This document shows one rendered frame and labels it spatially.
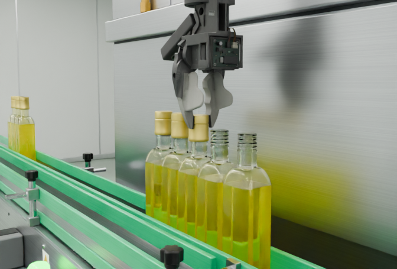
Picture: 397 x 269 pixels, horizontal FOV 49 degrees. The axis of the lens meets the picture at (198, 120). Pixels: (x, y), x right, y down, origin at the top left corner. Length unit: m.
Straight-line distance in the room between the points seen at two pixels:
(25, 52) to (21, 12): 0.56
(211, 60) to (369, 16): 0.23
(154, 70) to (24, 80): 5.54
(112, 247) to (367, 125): 0.44
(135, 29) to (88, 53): 5.78
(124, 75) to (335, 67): 0.74
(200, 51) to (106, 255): 0.38
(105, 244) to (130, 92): 0.58
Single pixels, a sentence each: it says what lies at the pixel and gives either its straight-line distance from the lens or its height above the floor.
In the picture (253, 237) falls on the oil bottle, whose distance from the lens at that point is 0.66.
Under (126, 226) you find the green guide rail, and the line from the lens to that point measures 0.88.
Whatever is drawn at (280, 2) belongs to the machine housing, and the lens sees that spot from 0.79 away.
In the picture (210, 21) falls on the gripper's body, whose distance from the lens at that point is 0.69.
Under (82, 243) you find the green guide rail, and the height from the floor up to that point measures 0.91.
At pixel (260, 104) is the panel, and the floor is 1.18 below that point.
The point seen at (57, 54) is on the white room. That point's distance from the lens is 6.79.
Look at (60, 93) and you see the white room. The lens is 6.79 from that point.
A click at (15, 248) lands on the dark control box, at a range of 1.22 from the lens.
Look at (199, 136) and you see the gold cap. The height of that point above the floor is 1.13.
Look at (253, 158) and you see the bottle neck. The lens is 0.65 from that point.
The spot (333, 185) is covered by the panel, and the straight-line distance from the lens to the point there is 0.72.
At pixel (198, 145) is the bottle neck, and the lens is 0.73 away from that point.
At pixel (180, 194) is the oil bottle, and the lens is 0.76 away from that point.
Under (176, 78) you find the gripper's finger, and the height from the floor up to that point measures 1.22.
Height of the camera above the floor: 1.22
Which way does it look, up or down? 5 degrees down
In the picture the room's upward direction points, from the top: straight up
